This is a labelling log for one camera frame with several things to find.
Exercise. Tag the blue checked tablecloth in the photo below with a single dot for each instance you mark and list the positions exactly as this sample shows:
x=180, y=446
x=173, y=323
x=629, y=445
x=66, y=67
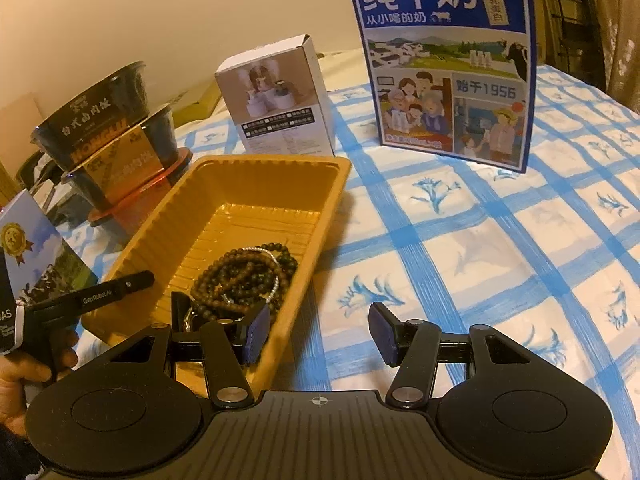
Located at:
x=500, y=240

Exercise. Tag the black instant rice bowl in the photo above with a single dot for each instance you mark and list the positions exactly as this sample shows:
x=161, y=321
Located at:
x=95, y=120

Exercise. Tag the brown cardboard sheet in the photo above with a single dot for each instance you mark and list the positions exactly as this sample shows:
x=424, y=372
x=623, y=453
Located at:
x=195, y=102

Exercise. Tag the blue illustrated milk carton box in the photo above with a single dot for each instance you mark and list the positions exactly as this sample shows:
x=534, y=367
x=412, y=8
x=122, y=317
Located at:
x=440, y=60

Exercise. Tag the person's left hand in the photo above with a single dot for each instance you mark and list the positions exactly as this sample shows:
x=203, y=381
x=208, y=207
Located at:
x=20, y=395

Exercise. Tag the large cow print carton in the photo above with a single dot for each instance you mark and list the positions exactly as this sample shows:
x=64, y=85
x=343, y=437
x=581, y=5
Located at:
x=45, y=250

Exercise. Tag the yellow plastic tray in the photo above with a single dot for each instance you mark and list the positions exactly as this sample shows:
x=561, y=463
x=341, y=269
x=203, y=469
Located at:
x=240, y=210

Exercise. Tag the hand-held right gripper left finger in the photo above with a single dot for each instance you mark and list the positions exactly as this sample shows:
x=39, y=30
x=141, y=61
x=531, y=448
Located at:
x=257, y=332

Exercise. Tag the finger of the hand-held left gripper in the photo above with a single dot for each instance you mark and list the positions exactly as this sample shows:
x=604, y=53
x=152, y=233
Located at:
x=100, y=294

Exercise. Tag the black wristwatch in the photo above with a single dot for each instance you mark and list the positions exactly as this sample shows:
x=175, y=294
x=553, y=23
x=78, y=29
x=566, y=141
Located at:
x=180, y=305

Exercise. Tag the gold instant rice bowl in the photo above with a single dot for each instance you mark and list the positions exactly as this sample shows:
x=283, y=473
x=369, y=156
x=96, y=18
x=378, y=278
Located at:
x=125, y=165

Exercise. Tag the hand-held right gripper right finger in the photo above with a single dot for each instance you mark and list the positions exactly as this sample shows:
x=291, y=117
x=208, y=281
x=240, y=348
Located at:
x=382, y=332

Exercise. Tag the red instant rice bowl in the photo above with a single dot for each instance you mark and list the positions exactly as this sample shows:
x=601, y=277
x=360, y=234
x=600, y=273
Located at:
x=170, y=170

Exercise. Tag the small white product box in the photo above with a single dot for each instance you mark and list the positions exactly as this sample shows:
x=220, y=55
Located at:
x=280, y=110

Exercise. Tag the beige patterned curtain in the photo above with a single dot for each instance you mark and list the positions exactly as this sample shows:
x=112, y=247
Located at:
x=620, y=20

